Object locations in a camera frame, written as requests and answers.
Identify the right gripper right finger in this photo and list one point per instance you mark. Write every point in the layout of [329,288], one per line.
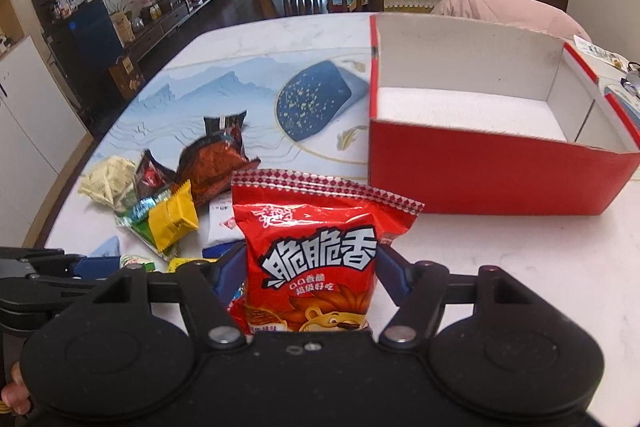
[418,290]

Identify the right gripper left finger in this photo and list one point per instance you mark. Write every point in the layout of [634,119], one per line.
[207,289]

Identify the yellow minion jelly cup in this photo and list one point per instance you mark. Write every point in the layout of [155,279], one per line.
[176,263]

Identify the white blue snack packet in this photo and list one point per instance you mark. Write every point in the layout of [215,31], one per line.
[223,232]

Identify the green cracker packet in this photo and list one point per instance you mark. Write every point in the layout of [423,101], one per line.
[136,220]

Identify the red chips snack bag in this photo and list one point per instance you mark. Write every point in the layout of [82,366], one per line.
[311,244]

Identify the brown orange snack bag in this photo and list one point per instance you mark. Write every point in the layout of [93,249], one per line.
[208,164]

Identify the cream biscuit packet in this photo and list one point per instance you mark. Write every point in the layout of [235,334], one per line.
[110,183]

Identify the left hand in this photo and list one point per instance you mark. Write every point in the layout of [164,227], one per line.
[15,395]

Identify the yellow candy packet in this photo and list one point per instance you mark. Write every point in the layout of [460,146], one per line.
[175,217]

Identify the light blue tissue packet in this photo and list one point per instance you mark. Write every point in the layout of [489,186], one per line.
[108,249]

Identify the small dark triangular snack packet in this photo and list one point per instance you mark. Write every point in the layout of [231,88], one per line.
[151,177]

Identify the white cupboard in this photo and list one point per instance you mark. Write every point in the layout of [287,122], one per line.
[42,142]

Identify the black snack packet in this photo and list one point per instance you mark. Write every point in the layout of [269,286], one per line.
[232,124]

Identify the red cardboard box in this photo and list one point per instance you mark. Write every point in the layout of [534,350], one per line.
[478,118]

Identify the brown paper bag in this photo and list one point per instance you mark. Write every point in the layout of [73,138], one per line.
[127,77]

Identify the dark blue cabinet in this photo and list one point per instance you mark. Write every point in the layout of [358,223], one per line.
[85,46]

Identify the tv console cabinet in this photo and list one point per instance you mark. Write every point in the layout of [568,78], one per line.
[159,21]

